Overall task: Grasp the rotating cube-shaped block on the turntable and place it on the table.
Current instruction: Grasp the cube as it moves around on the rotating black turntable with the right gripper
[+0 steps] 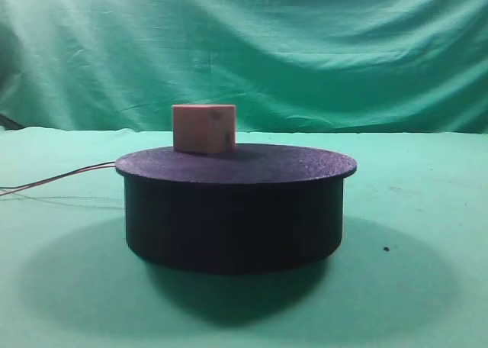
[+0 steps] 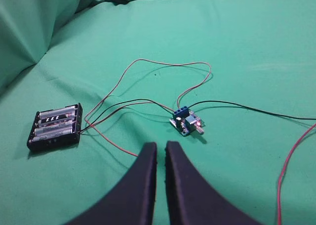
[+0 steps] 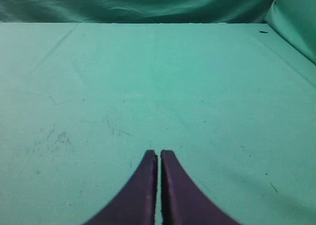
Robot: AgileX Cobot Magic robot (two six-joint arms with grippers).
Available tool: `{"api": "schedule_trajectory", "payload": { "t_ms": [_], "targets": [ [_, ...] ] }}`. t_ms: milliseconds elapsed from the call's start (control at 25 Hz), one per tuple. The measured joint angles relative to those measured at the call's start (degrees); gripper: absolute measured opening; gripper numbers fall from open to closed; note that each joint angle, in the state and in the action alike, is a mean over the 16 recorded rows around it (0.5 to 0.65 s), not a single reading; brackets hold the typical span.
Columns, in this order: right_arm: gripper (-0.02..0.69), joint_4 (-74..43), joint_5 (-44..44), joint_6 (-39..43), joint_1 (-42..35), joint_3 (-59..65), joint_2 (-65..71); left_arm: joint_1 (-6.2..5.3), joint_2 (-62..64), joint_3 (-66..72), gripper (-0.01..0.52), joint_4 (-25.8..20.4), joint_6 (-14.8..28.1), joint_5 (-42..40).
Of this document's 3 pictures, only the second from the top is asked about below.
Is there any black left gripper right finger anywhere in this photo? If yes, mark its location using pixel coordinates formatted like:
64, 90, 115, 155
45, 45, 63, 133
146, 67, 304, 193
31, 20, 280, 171
165, 141, 259, 225

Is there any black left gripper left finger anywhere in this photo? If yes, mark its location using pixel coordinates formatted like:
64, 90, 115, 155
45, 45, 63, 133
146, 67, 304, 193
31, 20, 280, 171
67, 142, 157, 225

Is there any blue motor controller board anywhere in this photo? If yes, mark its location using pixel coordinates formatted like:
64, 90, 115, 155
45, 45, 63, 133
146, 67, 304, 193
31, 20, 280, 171
169, 106, 204, 137

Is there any black striped AA battery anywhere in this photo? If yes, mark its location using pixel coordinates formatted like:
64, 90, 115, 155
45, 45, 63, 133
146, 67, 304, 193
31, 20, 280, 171
38, 115, 75, 127

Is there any black battery holder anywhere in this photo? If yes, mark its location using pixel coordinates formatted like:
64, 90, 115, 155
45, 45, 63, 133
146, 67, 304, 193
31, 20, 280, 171
26, 103, 83, 153

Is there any grey aa battery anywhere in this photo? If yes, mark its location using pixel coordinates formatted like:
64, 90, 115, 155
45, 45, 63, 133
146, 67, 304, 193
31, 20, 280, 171
27, 134, 69, 144
34, 126, 72, 136

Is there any silver AA battery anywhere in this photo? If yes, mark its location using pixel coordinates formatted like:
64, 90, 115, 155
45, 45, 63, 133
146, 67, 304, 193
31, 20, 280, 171
39, 105, 76, 119

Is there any front grey AA battery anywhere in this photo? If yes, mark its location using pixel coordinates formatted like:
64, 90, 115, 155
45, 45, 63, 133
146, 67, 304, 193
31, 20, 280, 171
27, 134, 69, 144

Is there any black turntable wire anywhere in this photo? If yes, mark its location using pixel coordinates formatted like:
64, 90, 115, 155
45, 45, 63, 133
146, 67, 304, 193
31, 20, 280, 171
189, 101, 316, 120

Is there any red turntable wire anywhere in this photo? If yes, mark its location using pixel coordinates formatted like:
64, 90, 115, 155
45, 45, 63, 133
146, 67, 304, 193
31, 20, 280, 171
276, 123, 316, 225

